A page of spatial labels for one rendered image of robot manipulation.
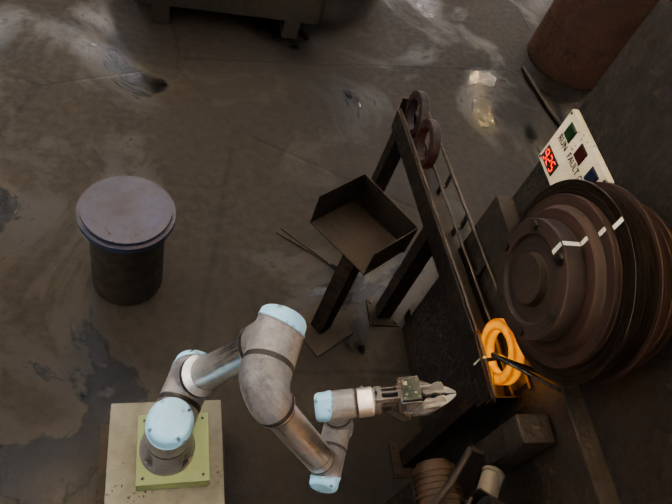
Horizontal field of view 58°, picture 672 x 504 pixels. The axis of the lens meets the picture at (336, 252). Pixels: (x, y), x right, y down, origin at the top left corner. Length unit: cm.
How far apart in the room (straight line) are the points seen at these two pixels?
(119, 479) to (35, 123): 174
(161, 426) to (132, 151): 160
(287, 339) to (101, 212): 101
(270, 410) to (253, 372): 9
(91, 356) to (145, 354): 18
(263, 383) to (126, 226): 98
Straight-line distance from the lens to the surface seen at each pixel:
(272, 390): 131
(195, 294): 248
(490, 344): 183
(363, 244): 200
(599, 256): 136
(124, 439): 192
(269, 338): 133
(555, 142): 181
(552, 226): 140
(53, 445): 225
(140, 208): 217
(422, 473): 182
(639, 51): 166
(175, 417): 164
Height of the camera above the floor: 212
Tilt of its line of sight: 51 degrees down
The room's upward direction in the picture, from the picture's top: 24 degrees clockwise
